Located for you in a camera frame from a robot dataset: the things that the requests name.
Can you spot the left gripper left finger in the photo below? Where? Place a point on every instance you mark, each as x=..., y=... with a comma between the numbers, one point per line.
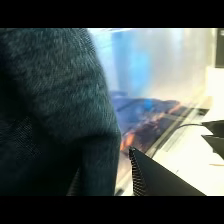
x=74, y=185

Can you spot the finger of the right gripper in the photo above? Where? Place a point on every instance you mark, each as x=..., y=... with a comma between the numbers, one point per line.
x=216, y=145
x=215, y=126

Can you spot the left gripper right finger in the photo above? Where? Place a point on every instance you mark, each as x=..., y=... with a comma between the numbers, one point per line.
x=156, y=181

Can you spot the dark green garment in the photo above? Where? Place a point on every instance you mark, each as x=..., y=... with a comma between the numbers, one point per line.
x=56, y=110

